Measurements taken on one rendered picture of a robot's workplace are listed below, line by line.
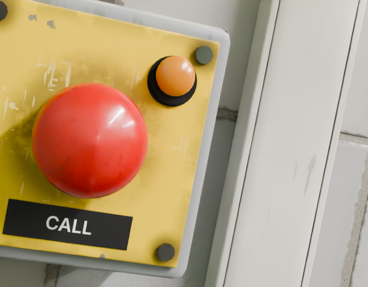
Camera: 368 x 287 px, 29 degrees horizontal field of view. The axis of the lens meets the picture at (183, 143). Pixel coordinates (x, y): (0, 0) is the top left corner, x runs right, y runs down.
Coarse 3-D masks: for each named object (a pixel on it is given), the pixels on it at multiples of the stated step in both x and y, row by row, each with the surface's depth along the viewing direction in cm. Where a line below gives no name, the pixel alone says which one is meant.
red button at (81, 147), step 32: (64, 96) 24; (96, 96) 24; (128, 96) 25; (32, 128) 24; (64, 128) 23; (96, 128) 23; (128, 128) 24; (64, 160) 23; (96, 160) 24; (128, 160) 24; (64, 192) 24; (96, 192) 24
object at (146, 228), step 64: (0, 0) 25; (64, 0) 26; (0, 64) 25; (64, 64) 26; (128, 64) 26; (192, 64) 27; (0, 128) 25; (192, 128) 27; (0, 192) 25; (128, 192) 27; (192, 192) 28; (0, 256) 26; (64, 256) 27; (128, 256) 27
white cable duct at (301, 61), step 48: (288, 0) 33; (336, 0) 34; (288, 48) 34; (336, 48) 34; (288, 96) 34; (336, 96) 34; (240, 144) 34; (288, 144) 34; (336, 144) 35; (240, 192) 34; (288, 192) 34; (240, 240) 34; (288, 240) 35
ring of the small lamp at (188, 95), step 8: (168, 56) 26; (152, 72) 26; (152, 80) 26; (152, 88) 26; (192, 88) 27; (152, 96) 26; (160, 96) 26; (168, 96) 26; (176, 96) 27; (184, 96) 27; (168, 104) 27; (176, 104) 27
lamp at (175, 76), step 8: (176, 56) 26; (160, 64) 26; (168, 64) 26; (176, 64) 26; (184, 64) 26; (160, 72) 26; (168, 72) 26; (176, 72) 26; (184, 72) 26; (192, 72) 26; (160, 80) 26; (168, 80) 26; (176, 80) 26; (184, 80) 26; (192, 80) 26; (160, 88) 26; (168, 88) 26; (176, 88) 26; (184, 88) 26
